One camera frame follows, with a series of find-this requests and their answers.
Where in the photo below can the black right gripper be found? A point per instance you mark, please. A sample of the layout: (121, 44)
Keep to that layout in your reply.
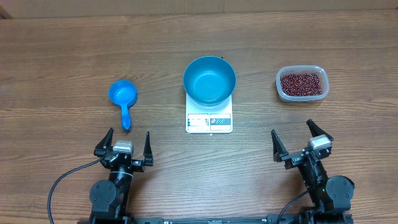
(293, 158)

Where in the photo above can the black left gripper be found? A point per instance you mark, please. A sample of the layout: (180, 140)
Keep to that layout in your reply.
(138, 165)

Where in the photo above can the red adzuki beans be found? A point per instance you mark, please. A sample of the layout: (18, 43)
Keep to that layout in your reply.
(301, 84)

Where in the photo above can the blue plastic measuring scoop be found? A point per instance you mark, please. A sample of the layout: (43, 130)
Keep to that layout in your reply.
(123, 93)

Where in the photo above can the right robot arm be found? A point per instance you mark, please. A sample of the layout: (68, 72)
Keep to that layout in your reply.
(330, 196)

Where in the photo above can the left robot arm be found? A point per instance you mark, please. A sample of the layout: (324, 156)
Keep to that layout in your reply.
(109, 197)

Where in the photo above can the white digital kitchen scale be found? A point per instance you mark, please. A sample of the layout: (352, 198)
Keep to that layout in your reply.
(216, 119)

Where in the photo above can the teal blue bowl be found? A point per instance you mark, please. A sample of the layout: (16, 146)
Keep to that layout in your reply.
(209, 80)

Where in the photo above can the clear plastic bean container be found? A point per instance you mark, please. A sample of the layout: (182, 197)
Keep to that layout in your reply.
(324, 82)

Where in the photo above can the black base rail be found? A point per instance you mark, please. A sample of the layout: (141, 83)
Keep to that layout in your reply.
(269, 219)

